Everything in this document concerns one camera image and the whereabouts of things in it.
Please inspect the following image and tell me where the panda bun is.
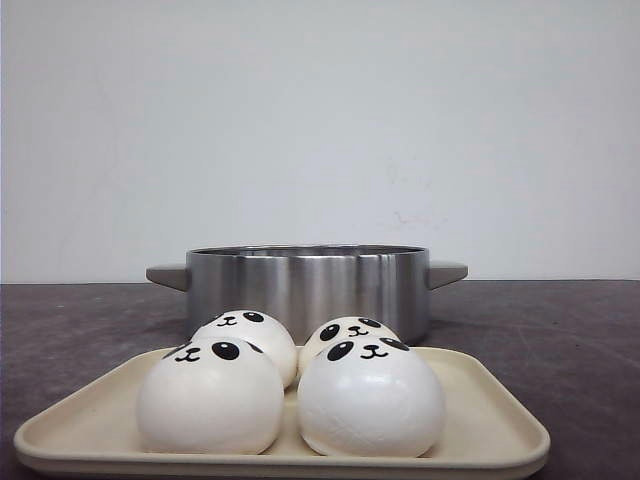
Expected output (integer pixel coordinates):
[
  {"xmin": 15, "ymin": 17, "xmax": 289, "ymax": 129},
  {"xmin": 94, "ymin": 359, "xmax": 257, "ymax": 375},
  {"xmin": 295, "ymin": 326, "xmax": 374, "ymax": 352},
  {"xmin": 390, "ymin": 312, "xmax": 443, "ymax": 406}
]
[
  {"xmin": 136, "ymin": 337, "xmax": 284, "ymax": 454},
  {"xmin": 298, "ymin": 316, "xmax": 399, "ymax": 374},
  {"xmin": 191, "ymin": 310, "xmax": 298, "ymax": 388},
  {"xmin": 297, "ymin": 337, "xmax": 446, "ymax": 457}
]

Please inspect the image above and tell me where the stainless steel steamer pot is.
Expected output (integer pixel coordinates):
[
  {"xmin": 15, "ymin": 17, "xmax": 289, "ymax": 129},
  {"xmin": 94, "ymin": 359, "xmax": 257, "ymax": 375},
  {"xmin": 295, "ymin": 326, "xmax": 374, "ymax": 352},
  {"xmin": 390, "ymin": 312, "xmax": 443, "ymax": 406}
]
[{"xmin": 146, "ymin": 245, "xmax": 468, "ymax": 345}]

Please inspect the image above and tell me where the beige rectangular tray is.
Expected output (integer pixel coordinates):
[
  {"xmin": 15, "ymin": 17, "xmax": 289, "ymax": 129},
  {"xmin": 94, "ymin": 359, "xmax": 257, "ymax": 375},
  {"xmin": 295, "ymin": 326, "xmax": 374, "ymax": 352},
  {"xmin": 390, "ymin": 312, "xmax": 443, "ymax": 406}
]
[{"xmin": 14, "ymin": 347, "xmax": 550, "ymax": 479}]

